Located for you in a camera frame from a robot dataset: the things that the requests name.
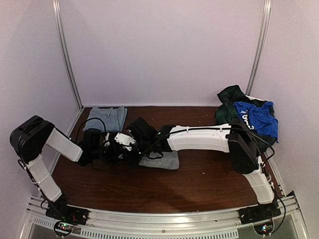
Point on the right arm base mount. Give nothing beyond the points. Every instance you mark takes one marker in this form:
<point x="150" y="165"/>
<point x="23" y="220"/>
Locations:
<point x="261" y="217"/>

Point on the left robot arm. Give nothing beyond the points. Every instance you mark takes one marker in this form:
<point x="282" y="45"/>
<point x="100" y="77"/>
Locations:
<point x="29" y="139"/>

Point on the grey shirt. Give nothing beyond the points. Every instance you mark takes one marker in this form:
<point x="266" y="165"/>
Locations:
<point x="169" y="161"/>

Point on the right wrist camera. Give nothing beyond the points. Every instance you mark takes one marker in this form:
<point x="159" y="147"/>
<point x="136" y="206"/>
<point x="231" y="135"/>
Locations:
<point x="125" y="141"/>

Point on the dark green plaid garment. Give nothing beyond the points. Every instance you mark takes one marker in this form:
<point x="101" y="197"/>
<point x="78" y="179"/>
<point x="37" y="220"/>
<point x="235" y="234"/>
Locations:
<point x="226" y="113"/>

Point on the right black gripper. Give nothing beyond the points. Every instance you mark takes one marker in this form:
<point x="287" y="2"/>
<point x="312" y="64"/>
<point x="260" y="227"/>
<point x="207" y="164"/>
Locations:
<point x="136" y="160"/>

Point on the right aluminium post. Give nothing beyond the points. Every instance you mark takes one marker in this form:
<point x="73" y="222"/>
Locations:
<point x="264" y="27"/>

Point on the left aluminium post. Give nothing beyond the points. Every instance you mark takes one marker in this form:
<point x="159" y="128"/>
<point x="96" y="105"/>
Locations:
<point x="65" y="53"/>

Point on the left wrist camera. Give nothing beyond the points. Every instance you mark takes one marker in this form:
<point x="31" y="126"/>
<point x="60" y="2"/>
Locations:
<point x="108" y="139"/>

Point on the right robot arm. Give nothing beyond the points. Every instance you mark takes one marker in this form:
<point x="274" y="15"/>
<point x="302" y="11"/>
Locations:
<point x="234" y="139"/>

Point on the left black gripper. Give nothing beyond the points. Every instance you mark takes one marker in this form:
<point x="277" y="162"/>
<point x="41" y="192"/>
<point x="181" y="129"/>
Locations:
<point x="115" y="154"/>

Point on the blue cloth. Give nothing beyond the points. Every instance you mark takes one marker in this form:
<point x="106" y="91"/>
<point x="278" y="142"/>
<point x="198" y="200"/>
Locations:
<point x="259" y="119"/>

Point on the aluminium front rail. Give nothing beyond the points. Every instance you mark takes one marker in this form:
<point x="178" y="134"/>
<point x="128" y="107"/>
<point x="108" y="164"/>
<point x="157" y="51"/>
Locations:
<point x="218" y="224"/>

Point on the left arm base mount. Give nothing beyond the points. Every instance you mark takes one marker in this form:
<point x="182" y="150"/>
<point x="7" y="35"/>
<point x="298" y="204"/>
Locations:
<point x="68" y="217"/>

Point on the light blue denim skirt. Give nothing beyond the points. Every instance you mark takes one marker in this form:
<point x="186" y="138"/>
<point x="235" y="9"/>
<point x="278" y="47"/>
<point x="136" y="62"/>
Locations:
<point x="110" y="120"/>

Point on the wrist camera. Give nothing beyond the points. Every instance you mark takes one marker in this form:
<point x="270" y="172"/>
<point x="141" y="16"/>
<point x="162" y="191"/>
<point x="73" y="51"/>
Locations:
<point x="125" y="141"/>
<point x="108" y="139"/>

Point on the aluminium post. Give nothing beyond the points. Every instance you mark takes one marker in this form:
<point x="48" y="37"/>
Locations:
<point x="65" y="53"/>
<point x="264" y="27"/>

